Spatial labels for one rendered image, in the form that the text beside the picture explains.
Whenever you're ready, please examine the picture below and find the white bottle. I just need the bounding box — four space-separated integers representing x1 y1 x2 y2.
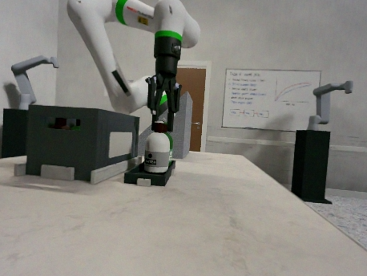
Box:
144 121 170 174

